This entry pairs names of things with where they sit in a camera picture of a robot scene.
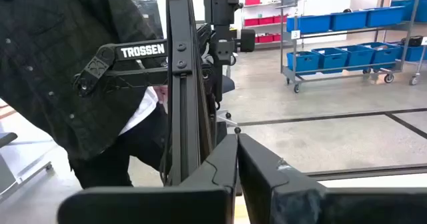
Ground white wheeled desk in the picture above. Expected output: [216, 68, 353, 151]
[0, 132, 55, 203]

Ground black bag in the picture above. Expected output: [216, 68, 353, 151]
[400, 35, 424, 47]

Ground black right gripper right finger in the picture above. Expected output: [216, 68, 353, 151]
[237, 133, 427, 224]

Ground black aluminium table frame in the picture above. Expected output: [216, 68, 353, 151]
[159, 0, 427, 187]

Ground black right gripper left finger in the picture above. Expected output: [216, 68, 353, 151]
[57, 133, 238, 224]

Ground person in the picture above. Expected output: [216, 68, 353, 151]
[0, 0, 169, 189]

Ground grey metal shelf cart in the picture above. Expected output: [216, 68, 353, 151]
[279, 0, 424, 94]

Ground black monitor screen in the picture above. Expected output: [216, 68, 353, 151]
[128, 0, 165, 40]

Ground white shelf rack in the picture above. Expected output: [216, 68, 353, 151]
[240, 0, 290, 50]

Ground blue office chair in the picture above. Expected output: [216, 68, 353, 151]
[216, 74, 242, 135]

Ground blue plastic storage bin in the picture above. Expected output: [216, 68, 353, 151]
[311, 47, 348, 74]
[336, 45, 375, 68]
[365, 5, 406, 28]
[330, 10, 368, 31]
[390, 0, 427, 23]
[286, 15, 332, 34]
[286, 51, 321, 75]
[398, 43, 427, 63]
[359, 41, 402, 67]

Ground person's hand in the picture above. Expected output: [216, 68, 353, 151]
[153, 85, 169, 104]

